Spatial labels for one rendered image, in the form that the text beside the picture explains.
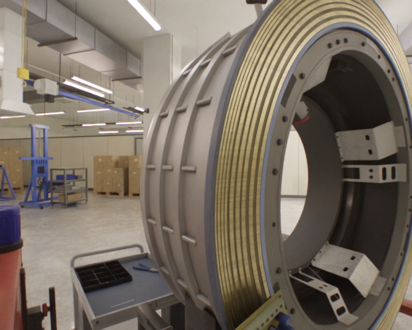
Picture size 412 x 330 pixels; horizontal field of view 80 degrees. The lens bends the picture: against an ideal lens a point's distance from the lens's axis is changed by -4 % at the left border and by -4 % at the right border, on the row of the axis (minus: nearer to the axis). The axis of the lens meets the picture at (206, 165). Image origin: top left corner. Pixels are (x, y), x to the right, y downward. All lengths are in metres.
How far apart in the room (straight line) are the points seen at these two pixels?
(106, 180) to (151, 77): 4.52
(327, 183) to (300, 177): 7.29
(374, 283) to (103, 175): 9.05
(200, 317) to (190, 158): 0.47
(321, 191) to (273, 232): 1.00
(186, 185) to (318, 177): 1.10
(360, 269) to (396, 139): 0.66
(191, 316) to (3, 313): 0.50
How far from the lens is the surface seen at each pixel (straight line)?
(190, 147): 0.68
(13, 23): 5.18
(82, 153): 11.75
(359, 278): 1.41
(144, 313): 0.74
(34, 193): 8.00
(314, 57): 0.85
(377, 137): 1.49
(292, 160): 8.87
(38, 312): 1.08
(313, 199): 1.66
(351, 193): 1.61
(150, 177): 0.88
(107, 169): 9.63
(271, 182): 0.64
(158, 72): 6.46
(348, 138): 1.53
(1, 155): 12.46
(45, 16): 5.32
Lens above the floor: 1.27
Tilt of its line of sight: 1 degrees down
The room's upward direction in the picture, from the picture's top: straight up
